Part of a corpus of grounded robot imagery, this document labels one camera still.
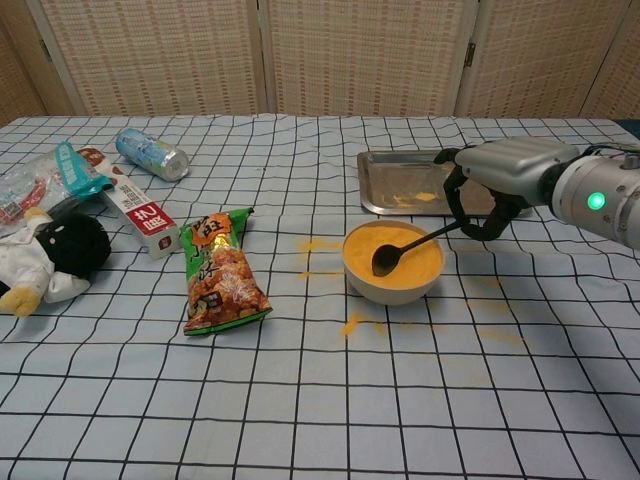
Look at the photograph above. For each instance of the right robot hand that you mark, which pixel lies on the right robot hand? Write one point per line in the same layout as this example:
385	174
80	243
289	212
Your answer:
510	162

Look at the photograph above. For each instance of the black spoon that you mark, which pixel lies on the black spoon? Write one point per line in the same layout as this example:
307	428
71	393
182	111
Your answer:
386	260

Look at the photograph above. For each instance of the stainless steel tray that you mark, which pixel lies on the stainless steel tray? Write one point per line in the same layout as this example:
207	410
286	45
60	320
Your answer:
400	185

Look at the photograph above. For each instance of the bowl of orange powder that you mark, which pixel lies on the bowl of orange powder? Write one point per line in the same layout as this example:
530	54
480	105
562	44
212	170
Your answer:
395	287

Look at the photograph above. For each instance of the beige folding screen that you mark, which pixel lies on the beige folding screen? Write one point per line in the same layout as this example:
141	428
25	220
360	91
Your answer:
360	55

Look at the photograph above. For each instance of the blue checkered tablecloth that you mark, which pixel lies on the blue checkered tablecloth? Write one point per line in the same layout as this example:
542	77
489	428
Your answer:
310	400

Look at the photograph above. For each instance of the green snack bag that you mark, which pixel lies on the green snack bag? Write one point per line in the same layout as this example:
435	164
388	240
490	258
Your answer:
220	280

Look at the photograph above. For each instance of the blue drink can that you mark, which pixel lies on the blue drink can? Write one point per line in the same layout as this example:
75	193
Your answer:
145	150

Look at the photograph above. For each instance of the long red white box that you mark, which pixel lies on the long red white box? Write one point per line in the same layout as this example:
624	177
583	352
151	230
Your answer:
145	220

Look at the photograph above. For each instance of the teal clear snack bag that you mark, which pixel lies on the teal clear snack bag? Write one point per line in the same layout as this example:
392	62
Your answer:
70	170

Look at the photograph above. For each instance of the black white plush toy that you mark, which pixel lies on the black white plush toy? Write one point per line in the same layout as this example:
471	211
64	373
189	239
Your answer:
70	247

